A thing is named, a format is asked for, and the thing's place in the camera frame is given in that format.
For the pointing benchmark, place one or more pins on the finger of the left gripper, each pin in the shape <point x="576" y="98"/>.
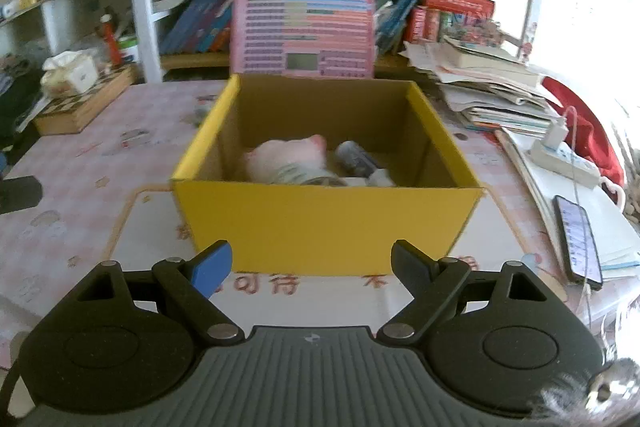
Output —
<point x="19" y="194"/>

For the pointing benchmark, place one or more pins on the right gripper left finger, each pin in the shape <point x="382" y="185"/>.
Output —
<point x="184" y="289"/>

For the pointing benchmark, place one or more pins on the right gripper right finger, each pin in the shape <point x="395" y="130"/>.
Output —
<point x="434" y="285"/>

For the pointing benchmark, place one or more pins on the pink plush toy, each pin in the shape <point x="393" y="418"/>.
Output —
<point x="262" y="163"/>

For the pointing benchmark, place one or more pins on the silver spray bottle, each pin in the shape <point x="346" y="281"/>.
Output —
<point x="360" y="164"/>

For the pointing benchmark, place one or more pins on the clear tape roll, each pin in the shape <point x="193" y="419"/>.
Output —
<point x="300" y="174"/>

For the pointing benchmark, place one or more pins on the wooden chess box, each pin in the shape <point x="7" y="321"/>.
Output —
<point x="71" y="115"/>

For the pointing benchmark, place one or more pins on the yellow cardboard box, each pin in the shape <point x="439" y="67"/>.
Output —
<point x="326" y="231"/>

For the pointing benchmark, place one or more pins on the pile of clothes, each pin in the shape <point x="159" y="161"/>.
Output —
<point x="20" y="86"/>

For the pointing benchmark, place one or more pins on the tissue pack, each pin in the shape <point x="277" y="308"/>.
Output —
<point x="68" y="74"/>

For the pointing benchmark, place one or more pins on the smartphone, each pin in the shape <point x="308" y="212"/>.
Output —
<point x="579" y="252"/>

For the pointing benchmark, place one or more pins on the red pen toy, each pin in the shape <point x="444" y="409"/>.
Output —
<point x="110" y="40"/>

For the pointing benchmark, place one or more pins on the white power strip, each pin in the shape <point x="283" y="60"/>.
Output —
<point x="565" y="162"/>

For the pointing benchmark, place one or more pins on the stack of papers and books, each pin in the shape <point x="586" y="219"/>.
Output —
<point x="483" y="100"/>

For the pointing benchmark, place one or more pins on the red bag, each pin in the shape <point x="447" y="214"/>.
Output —
<point x="592" y="142"/>

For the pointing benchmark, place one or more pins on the row of blue books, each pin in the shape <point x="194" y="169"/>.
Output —
<point x="197" y="27"/>

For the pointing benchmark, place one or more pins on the red books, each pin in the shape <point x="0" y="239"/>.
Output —
<point x="429" y="20"/>

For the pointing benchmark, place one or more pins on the pink learning tablet board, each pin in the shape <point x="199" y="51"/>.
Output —
<point x="303" y="38"/>

